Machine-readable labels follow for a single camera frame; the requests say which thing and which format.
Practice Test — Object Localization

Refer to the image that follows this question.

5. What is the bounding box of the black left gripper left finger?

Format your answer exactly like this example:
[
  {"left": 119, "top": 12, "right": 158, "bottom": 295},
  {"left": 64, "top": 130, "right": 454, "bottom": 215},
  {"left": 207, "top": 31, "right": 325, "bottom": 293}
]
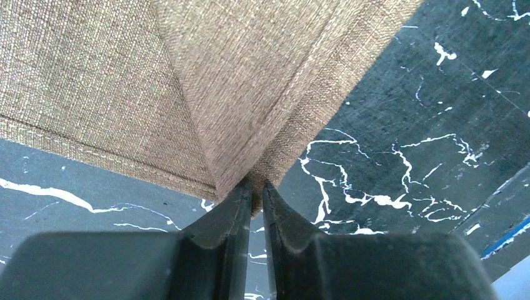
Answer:
[{"left": 1, "top": 179, "right": 252, "bottom": 299}]

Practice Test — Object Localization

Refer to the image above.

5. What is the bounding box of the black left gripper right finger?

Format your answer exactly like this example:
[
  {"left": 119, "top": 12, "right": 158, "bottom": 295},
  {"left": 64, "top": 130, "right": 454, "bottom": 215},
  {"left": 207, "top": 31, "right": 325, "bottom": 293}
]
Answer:
[{"left": 262, "top": 184, "right": 497, "bottom": 299}]

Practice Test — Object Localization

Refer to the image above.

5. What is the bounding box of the brown woven cloth napkin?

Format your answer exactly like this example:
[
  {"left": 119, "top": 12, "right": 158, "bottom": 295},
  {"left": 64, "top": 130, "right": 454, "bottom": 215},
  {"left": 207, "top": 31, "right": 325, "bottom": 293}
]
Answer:
[{"left": 1, "top": 1, "right": 421, "bottom": 213}]

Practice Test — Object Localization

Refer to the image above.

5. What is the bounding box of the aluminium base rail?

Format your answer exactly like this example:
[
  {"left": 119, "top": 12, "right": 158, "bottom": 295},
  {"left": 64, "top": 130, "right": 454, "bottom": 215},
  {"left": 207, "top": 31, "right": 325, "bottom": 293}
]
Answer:
[{"left": 449, "top": 163, "right": 530, "bottom": 300}]

